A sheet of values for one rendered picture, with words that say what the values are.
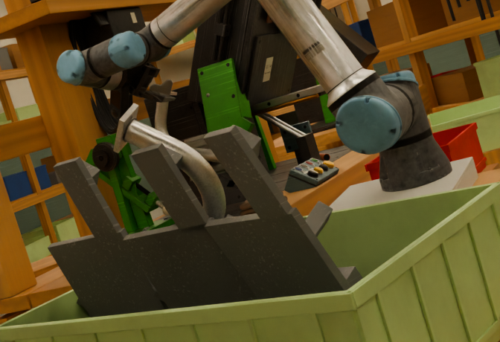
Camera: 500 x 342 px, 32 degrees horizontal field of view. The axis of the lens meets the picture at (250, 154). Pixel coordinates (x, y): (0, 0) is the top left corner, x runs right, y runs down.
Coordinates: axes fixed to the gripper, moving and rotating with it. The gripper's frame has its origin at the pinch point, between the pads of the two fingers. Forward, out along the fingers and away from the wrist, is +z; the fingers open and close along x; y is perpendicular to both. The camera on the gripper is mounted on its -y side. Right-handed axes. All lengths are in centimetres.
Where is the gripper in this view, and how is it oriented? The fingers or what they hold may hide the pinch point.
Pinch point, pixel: (159, 91)
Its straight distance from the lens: 222.1
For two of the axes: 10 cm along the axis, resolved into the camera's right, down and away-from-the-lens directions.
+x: -7.2, -5.2, 4.6
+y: 4.7, -8.5, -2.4
